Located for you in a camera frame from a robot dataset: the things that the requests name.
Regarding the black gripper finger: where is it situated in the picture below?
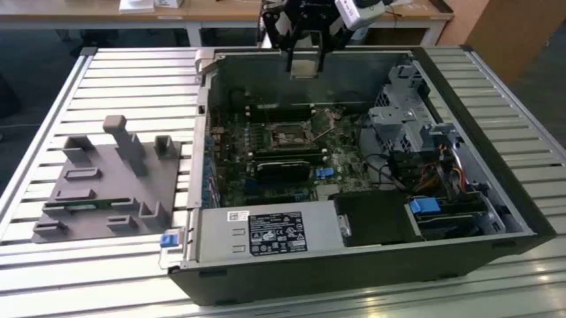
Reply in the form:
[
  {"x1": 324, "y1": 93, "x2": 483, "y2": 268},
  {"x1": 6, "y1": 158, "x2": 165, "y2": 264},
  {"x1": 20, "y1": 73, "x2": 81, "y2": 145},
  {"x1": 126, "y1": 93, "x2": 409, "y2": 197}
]
[
  {"x1": 313, "y1": 19, "x2": 355, "y2": 73},
  {"x1": 259, "y1": 8, "x2": 305, "y2": 73}
]

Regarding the silver CPU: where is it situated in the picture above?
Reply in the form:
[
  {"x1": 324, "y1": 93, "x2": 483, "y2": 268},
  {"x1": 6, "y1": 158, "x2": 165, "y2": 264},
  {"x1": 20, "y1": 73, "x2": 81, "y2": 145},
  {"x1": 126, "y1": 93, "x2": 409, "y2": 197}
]
[{"x1": 289, "y1": 59, "x2": 320, "y2": 80}]

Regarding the black RAM slot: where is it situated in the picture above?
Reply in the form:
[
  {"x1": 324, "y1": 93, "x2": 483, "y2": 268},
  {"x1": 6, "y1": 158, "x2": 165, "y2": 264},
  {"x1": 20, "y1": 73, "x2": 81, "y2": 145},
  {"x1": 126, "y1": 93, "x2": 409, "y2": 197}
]
[
  {"x1": 246, "y1": 113, "x2": 313, "y2": 119},
  {"x1": 246, "y1": 105, "x2": 311, "y2": 112},
  {"x1": 246, "y1": 109, "x2": 312, "y2": 115},
  {"x1": 250, "y1": 148, "x2": 325, "y2": 153},
  {"x1": 252, "y1": 154, "x2": 327, "y2": 159},
  {"x1": 250, "y1": 151, "x2": 325, "y2": 156},
  {"x1": 246, "y1": 116, "x2": 313, "y2": 123},
  {"x1": 252, "y1": 156, "x2": 327, "y2": 162}
]

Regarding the CPU socket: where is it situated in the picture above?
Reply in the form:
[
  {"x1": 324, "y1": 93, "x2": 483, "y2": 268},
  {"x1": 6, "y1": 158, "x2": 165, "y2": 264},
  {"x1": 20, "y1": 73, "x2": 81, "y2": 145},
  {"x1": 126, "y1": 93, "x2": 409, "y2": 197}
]
[{"x1": 267, "y1": 121, "x2": 317, "y2": 150}]

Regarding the black drive bay cover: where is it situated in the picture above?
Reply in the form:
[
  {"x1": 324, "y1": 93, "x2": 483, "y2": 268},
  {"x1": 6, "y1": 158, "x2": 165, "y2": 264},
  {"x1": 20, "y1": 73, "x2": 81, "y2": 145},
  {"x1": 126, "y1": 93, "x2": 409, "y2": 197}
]
[{"x1": 329, "y1": 191, "x2": 428, "y2": 248}]

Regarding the wooden desk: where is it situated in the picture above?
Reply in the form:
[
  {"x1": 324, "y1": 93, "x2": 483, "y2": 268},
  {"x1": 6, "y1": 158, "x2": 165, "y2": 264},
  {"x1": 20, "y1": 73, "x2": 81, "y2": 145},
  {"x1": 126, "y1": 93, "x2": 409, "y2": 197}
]
[{"x1": 0, "y1": 0, "x2": 456, "y2": 47}]

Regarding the silver drive cage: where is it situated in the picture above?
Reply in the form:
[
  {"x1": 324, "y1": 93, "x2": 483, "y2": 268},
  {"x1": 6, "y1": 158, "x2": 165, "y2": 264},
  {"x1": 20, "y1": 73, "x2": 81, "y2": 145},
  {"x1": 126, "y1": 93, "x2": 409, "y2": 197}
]
[{"x1": 367, "y1": 64, "x2": 456, "y2": 156}]

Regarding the green motherboard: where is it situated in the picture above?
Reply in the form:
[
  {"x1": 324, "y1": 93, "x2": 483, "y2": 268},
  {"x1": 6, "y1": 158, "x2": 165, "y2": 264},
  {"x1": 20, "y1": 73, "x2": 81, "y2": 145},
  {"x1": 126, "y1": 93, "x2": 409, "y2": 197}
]
[{"x1": 202, "y1": 101, "x2": 371, "y2": 209}]

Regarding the black expansion card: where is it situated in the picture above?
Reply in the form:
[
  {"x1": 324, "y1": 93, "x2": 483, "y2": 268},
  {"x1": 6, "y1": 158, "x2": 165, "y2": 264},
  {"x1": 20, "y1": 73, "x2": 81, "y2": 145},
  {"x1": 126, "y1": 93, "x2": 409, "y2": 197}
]
[{"x1": 253, "y1": 160, "x2": 313, "y2": 183}]

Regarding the silver chipset heat sink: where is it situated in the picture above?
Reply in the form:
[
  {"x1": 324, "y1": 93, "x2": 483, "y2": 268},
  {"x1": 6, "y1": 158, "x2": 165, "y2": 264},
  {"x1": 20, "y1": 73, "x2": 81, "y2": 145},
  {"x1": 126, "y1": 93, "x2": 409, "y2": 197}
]
[{"x1": 316, "y1": 184, "x2": 343, "y2": 200}]

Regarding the wooden cabinet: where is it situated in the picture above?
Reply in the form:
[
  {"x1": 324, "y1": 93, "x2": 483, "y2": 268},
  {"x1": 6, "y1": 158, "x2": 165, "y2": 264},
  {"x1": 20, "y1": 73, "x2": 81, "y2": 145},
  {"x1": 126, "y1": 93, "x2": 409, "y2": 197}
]
[{"x1": 461, "y1": 0, "x2": 566, "y2": 85}]

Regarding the blue disk carrier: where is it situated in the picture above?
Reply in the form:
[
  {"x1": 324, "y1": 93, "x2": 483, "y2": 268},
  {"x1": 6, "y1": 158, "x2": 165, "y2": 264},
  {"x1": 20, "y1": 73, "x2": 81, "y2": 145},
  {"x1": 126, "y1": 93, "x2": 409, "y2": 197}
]
[{"x1": 408, "y1": 197, "x2": 441, "y2": 217}]

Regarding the black disk bay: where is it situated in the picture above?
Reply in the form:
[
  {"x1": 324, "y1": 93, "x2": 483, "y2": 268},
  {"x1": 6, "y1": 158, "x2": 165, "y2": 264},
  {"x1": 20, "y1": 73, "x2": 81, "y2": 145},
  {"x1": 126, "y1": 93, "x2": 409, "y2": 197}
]
[{"x1": 409, "y1": 193, "x2": 491, "y2": 239}]

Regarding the silver power supply unit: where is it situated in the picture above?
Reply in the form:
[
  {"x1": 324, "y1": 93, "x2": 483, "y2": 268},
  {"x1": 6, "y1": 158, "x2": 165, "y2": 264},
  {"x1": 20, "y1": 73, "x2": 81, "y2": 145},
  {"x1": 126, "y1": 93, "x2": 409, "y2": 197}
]
[{"x1": 186, "y1": 198, "x2": 352, "y2": 266}]

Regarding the grey parts rack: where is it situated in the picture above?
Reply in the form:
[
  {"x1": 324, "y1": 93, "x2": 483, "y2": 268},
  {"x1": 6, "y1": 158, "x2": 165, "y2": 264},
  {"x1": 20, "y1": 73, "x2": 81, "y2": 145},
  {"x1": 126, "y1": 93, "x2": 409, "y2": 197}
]
[{"x1": 30, "y1": 114, "x2": 184, "y2": 244}]

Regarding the green RAM stick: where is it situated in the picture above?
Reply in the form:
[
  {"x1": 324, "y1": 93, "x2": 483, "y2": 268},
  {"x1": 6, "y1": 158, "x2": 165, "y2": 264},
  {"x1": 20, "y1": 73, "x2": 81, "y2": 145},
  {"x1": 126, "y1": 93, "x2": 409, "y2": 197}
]
[{"x1": 64, "y1": 197, "x2": 133, "y2": 211}]

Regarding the black PC case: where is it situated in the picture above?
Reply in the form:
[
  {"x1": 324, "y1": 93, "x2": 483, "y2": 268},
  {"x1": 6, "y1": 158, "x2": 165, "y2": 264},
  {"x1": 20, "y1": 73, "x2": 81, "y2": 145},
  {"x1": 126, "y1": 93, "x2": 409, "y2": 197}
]
[{"x1": 166, "y1": 44, "x2": 559, "y2": 307}]

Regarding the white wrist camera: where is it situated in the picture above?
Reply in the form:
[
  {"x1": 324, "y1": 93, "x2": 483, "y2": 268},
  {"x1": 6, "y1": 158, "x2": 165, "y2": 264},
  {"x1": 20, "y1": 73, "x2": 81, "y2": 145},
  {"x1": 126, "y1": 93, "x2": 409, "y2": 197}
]
[{"x1": 333, "y1": 0, "x2": 387, "y2": 31}]

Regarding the coloured power wire bundle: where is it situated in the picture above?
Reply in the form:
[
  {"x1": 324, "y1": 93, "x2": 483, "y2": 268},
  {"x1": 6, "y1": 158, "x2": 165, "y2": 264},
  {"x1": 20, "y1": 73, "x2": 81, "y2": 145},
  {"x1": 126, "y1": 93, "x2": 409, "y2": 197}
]
[{"x1": 415, "y1": 142, "x2": 469, "y2": 196}]

